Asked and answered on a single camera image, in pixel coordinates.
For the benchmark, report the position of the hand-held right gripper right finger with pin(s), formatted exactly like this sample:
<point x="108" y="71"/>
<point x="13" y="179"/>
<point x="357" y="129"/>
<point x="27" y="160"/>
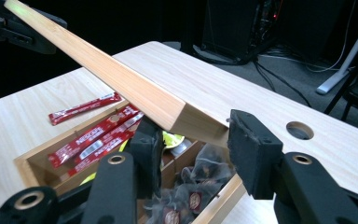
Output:
<point x="254" y="155"/>

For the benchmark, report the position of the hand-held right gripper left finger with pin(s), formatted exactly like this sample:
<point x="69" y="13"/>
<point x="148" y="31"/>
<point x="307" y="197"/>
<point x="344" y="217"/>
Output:
<point x="146" y="161"/>

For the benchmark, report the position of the red drink sachet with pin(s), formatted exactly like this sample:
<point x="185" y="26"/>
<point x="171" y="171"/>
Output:
<point x="91" y="149"/>
<point x="84" y="140"/>
<point x="84" y="109"/>
<point x="84" y="163"/>

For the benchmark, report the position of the wooden tea box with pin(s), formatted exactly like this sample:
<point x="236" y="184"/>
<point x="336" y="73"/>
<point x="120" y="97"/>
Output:
<point x="121" y="81"/>

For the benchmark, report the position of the yellow-green capsule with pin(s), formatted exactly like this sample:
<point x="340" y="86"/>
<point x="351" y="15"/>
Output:
<point x="88" y="179"/>
<point x="171" y="140"/>
<point x="124" y="146"/>

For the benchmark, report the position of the pile of dark tea bags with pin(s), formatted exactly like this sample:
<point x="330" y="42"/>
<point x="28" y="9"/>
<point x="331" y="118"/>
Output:
<point x="199" y="174"/>

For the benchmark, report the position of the white metal stand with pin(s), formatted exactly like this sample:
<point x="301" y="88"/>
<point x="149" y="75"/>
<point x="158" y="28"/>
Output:
<point x="338" y="77"/>

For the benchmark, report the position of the black equipment cabinet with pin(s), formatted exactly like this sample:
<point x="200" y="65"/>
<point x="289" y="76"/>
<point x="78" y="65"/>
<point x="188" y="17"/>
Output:
<point x="230" y="28"/>

